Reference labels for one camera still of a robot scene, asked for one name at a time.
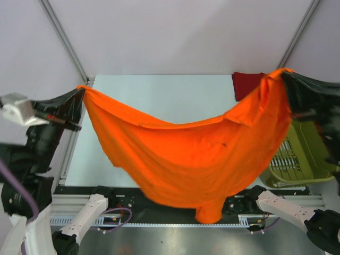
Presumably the folded red t shirt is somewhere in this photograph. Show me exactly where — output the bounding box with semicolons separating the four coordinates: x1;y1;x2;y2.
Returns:
232;72;266;101

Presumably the olive green plastic basket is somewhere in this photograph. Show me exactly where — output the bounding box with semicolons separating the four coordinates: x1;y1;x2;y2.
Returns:
259;121;336;189

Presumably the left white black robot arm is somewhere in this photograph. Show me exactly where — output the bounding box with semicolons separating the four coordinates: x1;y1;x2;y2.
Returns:
1;89;117;254

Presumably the orange t shirt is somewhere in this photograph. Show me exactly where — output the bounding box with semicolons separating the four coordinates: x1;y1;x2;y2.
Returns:
78;69;293;224

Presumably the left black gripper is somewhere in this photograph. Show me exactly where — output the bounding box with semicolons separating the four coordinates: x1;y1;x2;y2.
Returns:
29;84;87;169

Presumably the aluminium corner post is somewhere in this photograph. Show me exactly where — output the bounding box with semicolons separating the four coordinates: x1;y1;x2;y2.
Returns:
38;0;89;84
277;0;323;69

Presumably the white slotted cable duct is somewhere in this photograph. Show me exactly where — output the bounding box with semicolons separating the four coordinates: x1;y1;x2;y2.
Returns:
50;216;254;228

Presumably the right aluminium corner post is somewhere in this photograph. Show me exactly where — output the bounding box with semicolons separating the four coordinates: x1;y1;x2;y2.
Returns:
277;0;323;69

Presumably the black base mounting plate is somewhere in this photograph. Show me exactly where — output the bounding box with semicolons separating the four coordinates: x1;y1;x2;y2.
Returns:
53;185;310;224

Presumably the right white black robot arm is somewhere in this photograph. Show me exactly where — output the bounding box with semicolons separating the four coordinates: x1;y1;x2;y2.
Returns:
245;71;339;254

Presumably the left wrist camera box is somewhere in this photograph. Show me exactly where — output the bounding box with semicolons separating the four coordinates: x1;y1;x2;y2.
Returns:
1;93;49;126

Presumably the left aluminium corner post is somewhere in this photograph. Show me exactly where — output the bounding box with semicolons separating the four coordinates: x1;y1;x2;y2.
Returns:
38;0;89;84

